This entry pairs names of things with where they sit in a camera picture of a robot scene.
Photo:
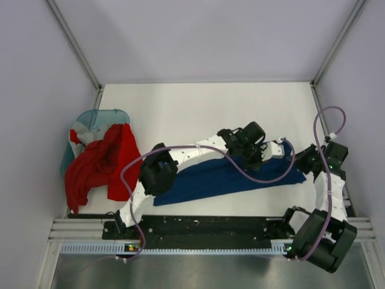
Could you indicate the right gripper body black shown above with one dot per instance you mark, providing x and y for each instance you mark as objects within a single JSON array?
[{"x": 305, "y": 161}]

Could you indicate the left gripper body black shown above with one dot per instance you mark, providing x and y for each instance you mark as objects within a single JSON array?
[{"x": 251, "y": 155}]

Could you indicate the blue t shirt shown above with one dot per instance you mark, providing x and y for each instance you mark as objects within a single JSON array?
[{"x": 219, "y": 177}]

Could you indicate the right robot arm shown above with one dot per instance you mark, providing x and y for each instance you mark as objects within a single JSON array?
[{"x": 323, "y": 236}]

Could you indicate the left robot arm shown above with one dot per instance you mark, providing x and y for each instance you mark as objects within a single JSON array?
[{"x": 161, "y": 165}]

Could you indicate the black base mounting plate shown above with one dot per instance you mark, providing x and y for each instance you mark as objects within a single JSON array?
[{"x": 201, "y": 232}]

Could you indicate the teal plastic basket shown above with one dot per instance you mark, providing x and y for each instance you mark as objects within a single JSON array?
[{"x": 91, "y": 119}]

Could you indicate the red t shirt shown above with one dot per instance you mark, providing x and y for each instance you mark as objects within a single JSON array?
[{"x": 100, "y": 164}]

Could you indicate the grey white t shirt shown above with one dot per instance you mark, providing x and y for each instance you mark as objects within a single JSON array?
[{"x": 80, "y": 135}]

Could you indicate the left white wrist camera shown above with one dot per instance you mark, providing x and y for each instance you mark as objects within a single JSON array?
[{"x": 273, "y": 150}]

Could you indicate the right aluminium frame post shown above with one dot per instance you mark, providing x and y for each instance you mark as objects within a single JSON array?
[{"x": 353, "y": 17}]

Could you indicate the aluminium frame post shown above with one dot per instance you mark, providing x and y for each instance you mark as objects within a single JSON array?
[
  {"x": 353, "y": 17},
  {"x": 73, "y": 43}
]

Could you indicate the front aluminium frame rail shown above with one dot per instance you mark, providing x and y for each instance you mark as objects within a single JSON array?
[{"x": 92, "y": 229}]

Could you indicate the left aluminium frame post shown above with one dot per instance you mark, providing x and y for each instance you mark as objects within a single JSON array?
[{"x": 73, "y": 43}]

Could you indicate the white slotted cable duct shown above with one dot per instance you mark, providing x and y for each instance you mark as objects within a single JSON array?
[{"x": 274, "y": 247}]

